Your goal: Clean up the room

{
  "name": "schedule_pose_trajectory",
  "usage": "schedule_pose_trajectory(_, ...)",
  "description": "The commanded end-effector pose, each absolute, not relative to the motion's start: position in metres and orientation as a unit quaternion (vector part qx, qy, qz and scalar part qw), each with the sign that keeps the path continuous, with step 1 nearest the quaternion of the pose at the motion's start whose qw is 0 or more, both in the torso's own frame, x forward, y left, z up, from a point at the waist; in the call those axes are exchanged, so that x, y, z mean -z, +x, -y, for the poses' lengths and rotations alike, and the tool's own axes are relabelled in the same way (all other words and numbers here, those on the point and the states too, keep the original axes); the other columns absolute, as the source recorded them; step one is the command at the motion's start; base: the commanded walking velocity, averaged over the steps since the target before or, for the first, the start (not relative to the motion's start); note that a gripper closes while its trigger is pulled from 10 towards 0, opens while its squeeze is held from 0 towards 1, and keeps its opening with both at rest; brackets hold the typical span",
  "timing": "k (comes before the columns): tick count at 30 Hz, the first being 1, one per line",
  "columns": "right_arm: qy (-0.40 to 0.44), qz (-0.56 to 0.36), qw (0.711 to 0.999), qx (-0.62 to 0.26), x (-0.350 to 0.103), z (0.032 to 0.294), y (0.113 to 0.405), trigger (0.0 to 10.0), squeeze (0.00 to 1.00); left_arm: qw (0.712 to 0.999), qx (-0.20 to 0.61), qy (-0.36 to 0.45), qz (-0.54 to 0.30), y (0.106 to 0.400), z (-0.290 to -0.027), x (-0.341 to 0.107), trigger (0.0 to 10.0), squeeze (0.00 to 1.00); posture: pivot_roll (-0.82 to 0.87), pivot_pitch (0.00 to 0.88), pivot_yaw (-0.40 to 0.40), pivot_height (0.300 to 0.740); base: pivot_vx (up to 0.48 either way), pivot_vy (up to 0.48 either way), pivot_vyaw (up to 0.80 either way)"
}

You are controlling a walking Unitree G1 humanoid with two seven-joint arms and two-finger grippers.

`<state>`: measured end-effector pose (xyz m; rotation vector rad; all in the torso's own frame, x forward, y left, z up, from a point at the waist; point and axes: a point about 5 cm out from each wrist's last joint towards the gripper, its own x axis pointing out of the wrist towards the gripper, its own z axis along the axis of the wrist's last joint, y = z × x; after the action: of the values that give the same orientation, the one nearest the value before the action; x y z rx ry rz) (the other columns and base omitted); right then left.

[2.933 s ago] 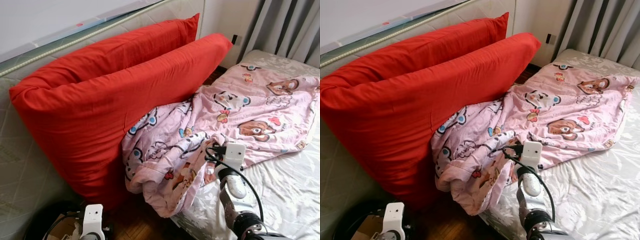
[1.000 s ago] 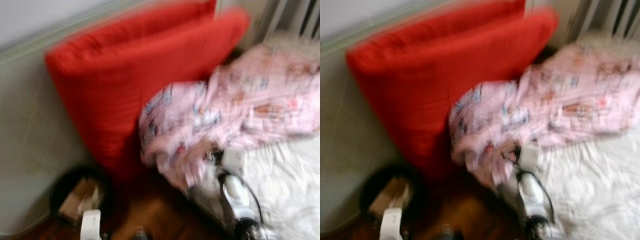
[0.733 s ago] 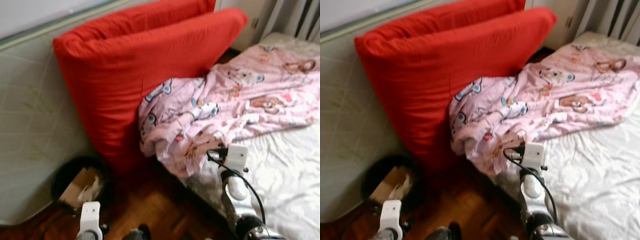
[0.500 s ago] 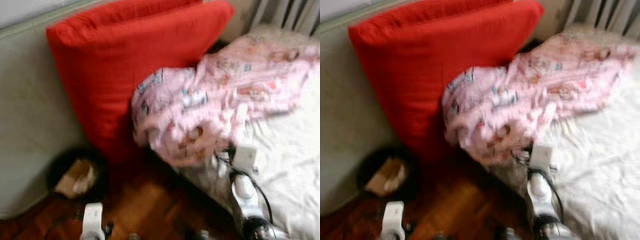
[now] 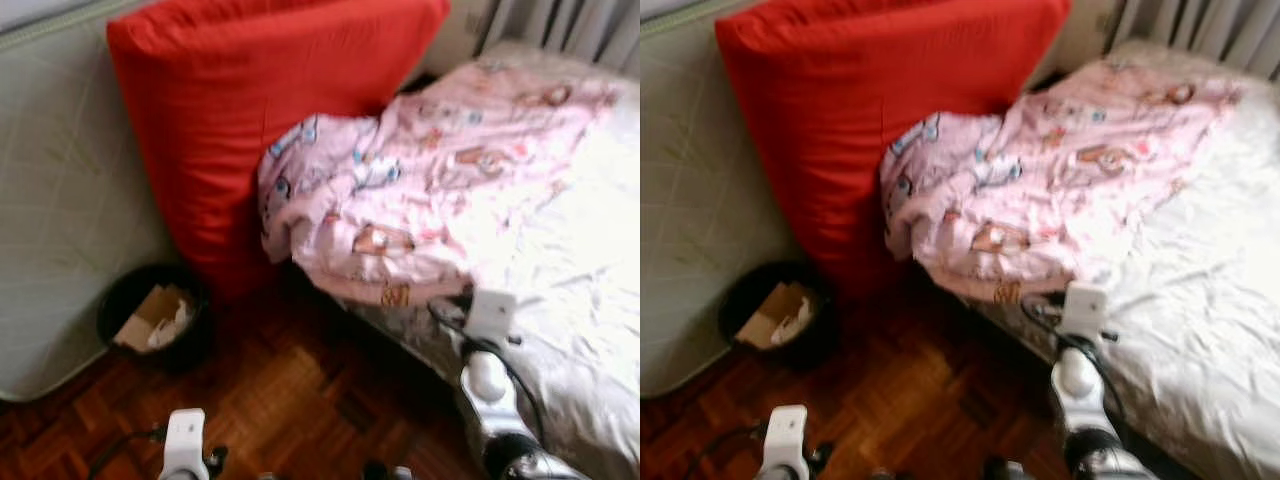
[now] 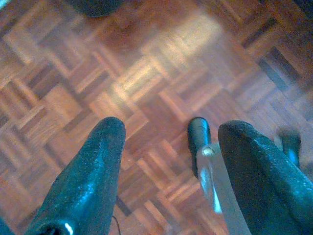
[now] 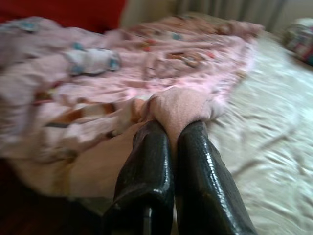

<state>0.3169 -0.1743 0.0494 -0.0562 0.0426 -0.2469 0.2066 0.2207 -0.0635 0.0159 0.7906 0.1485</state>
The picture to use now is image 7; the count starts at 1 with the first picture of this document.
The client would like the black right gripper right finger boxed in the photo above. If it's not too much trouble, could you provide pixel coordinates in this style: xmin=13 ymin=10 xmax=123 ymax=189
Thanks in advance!
xmin=176 ymin=121 xmax=257 ymax=235

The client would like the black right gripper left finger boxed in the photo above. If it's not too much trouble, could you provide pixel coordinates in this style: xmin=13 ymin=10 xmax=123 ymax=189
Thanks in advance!
xmin=102 ymin=120 xmax=176 ymax=235

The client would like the pink cartoon print blanket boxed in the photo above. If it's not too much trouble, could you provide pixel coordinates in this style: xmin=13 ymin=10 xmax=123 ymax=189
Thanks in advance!
xmin=0 ymin=16 xmax=266 ymax=165

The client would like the beige floral bed sheet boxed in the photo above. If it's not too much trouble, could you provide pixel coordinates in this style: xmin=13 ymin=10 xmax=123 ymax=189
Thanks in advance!
xmin=68 ymin=29 xmax=313 ymax=235

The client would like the grey curtain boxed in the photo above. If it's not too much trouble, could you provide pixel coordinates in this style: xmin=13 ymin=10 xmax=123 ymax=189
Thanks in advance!
xmin=171 ymin=0 xmax=291 ymax=32

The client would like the red white blue striped bolster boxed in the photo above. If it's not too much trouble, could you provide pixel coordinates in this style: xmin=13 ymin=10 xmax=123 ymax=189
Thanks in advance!
xmin=282 ymin=17 xmax=313 ymax=66

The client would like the large red cushion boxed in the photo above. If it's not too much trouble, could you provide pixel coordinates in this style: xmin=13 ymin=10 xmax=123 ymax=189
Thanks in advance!
xmin=0 ymin=0 xmax=127 ymax=34

